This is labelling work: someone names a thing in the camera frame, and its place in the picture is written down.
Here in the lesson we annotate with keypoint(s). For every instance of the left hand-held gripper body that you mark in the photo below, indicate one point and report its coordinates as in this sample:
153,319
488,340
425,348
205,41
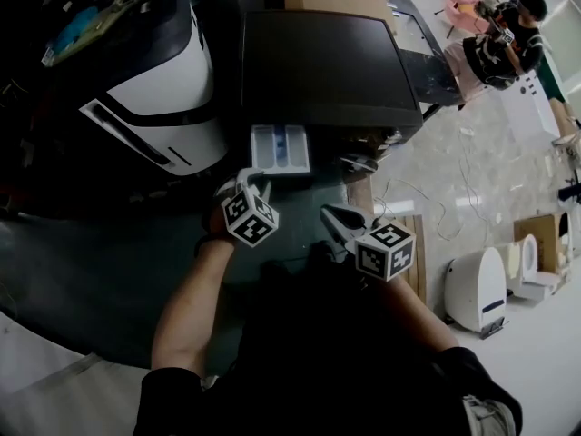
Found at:
247,230

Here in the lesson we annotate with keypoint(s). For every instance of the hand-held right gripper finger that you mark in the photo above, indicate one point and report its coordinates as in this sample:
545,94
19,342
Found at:
370,220
336,233

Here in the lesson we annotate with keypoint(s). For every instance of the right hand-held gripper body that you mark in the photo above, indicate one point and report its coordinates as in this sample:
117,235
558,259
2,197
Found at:
383,254

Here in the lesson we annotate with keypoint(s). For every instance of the white detergent drawer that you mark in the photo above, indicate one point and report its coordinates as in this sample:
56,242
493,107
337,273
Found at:
263,148

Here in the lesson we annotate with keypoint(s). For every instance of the person's right forearm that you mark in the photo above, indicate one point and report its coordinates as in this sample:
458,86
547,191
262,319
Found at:
417,320

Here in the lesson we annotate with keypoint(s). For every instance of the person's left forearm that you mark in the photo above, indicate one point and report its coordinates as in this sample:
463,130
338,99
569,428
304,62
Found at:
186,316

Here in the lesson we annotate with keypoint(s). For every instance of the open cardboard box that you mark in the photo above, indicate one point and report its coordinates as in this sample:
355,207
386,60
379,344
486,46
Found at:
331,0

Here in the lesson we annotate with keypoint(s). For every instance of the person's right black shoe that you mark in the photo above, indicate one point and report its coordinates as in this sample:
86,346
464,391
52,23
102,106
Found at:
323,250

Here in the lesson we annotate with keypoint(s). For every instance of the brown wooden board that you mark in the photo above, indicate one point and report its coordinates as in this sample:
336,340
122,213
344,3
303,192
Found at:
361,189

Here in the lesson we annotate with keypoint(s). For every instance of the wooden slat mat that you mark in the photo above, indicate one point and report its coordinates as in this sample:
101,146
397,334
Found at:
420,280

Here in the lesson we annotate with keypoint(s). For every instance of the white rounded toilet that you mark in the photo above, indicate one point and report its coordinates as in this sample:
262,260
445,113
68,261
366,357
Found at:
472,289

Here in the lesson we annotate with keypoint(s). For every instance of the white and black appliance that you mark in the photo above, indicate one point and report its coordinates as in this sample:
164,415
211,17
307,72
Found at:
168,84

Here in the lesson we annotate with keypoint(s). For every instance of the person's black clothing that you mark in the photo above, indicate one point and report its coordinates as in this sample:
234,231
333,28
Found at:
327,361

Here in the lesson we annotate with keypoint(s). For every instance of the black washing machine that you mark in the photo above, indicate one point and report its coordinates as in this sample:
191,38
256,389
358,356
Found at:
327,62

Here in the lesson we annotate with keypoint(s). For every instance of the cardboard box with toilet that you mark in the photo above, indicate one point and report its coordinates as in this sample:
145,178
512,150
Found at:
540,230

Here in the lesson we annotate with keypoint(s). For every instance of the black low table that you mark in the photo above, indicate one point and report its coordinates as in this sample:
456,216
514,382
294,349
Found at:
436,75

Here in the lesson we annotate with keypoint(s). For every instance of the white cabinet with dark holes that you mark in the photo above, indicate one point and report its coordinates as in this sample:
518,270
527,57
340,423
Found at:
531,111

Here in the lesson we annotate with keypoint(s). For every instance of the olive flat board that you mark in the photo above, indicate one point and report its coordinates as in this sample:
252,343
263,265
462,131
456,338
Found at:
113,12

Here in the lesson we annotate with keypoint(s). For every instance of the blue cloth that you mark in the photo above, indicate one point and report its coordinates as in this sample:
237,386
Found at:
77,27

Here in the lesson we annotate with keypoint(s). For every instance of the pink chair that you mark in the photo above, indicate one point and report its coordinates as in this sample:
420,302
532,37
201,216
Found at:
463,7

